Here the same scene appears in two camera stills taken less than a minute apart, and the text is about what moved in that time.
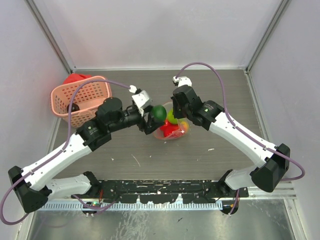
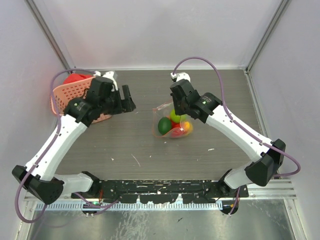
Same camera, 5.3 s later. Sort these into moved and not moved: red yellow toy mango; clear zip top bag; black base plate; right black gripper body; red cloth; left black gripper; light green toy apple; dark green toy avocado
Moved: dark green toy avocado; red yellow toy mango; left black gripper
Not moved: clear zip top bag; black base plate; red cloth; right black gripper body; light green toy apple
